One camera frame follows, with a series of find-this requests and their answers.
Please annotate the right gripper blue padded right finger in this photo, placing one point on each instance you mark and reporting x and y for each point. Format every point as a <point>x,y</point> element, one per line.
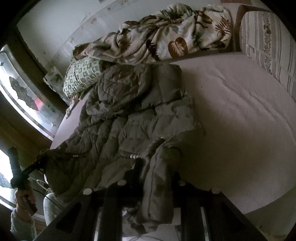
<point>193,219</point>

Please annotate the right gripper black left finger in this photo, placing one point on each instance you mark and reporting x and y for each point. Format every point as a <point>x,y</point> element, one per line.
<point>123,193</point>

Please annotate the olive green quilted puffer coat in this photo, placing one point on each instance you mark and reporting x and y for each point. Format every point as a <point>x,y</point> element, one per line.
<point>132,112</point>

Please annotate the grey sleeve left forearm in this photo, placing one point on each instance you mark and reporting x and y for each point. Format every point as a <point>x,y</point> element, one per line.
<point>22,230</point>

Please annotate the person left hand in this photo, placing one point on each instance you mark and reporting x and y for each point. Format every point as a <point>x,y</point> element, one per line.
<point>25,198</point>

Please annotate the stained glass door window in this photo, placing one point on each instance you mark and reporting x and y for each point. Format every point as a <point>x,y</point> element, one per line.
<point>26,98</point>

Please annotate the green white patterned pillow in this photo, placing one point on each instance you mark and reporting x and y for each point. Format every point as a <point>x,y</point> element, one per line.
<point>81,74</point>

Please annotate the leaf print blanket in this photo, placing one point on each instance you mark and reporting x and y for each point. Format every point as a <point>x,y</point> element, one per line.
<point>171,33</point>

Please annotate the striped floral cushion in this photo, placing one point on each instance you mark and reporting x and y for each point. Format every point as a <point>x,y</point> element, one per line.
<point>264,38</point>

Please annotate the small floral pillow by wall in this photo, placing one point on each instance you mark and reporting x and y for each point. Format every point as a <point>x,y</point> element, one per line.
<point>55,80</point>

